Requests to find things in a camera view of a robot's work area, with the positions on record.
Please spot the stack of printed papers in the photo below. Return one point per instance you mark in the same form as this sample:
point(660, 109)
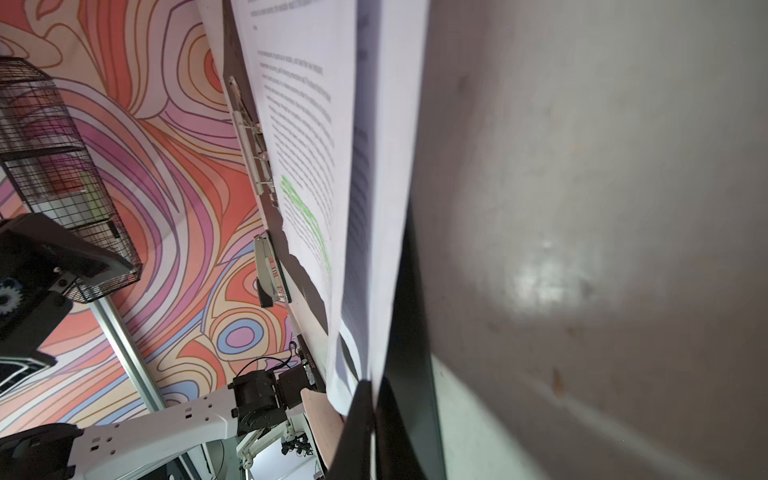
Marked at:
point(337, 88)

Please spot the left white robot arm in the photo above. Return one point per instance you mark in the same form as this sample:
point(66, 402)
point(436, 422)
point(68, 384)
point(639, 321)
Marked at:
point(40, 262)

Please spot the black wire basket left wall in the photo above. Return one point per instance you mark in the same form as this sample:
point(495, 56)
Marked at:
point(47, 161)

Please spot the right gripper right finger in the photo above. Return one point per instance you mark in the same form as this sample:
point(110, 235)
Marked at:
point(396, 418)

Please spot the black grey stapler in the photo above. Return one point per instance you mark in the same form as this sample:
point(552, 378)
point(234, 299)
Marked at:
point(270, 283)

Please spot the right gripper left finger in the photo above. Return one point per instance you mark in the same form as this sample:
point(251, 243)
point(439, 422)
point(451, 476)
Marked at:
point(352, 460)

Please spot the blue file folder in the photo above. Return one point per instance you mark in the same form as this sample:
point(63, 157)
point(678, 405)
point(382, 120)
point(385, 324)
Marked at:
point(408, 362)

